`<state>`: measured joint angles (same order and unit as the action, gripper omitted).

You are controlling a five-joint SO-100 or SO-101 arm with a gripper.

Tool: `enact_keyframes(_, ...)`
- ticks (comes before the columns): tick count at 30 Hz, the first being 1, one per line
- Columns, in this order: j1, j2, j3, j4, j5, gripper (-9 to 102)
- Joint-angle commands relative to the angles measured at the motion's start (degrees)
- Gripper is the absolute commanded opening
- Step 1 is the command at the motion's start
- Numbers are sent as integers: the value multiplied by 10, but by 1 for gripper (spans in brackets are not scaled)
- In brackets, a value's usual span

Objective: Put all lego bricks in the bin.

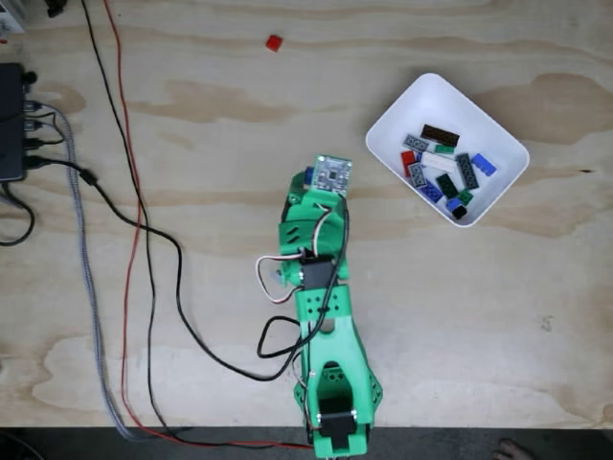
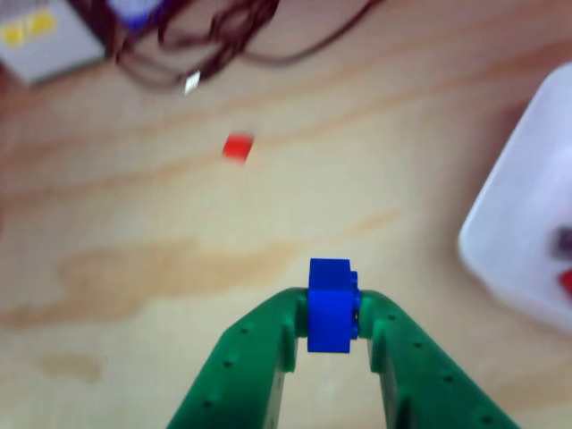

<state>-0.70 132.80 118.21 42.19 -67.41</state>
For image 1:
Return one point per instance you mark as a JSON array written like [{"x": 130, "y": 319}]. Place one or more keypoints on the red 2x4 lego brick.
[{"x": 407, "y": 158}]

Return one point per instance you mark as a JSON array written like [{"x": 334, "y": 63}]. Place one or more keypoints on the grey 2x4 lego brick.
[
  {"x": 415, "y": 142},
  {"x": 417, "y": 175}
]

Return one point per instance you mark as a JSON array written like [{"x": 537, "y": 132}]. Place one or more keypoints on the blue 2x4 lego brick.
[
  {"x": 483, "y": 164},
  {"x": 431, "y": 192}
]

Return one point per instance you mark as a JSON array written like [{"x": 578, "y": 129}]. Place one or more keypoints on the white 2x6 lego brick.
[{"x": 439, "y": 163}]

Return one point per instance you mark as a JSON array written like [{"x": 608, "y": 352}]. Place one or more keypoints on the red 2x2 lego brick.
[{"x": 274, "y": 43}]

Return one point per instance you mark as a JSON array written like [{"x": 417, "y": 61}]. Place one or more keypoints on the dark green 2x4 lego brick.
[{"x": 447, "y": 184}]

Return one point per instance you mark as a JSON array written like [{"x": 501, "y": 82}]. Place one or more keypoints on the green narrow lego brick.
[{"x": 444, "y": 148}]

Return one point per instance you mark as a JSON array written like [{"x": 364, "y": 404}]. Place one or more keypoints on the brown 2x6 lego brick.
[{"x": 440, "y": 135}]

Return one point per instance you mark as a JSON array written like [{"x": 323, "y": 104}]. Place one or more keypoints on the black 2x2 lego brick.
[{"x": 460, "y": 212}]

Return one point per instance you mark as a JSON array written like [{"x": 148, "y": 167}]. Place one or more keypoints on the green 2x2 lego brick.
[{"x": 464, "y": 196}]

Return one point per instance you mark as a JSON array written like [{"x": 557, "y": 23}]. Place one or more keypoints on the dark grey 2x6 lego brick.
[{"x": 468, "y": 171}]

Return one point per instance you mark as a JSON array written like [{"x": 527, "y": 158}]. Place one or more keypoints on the white plastic bin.
[{"x": 479, "y": 110}]

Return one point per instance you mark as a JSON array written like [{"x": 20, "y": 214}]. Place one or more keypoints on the small black round knob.
[{"x": 29, "y": 76}]

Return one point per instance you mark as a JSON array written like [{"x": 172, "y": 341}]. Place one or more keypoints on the dark grey usb hub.
[{"x": 12, "y": 120}]

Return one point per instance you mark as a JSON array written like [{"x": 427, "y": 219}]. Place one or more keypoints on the small black object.
[{"x": 55, "y": 7}]

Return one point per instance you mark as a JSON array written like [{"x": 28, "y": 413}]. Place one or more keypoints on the person's foot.
[{"x": 512, "y": 450}]

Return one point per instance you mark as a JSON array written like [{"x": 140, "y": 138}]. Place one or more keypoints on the black camera circuit board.
[{"x": 333, "y": 173}]

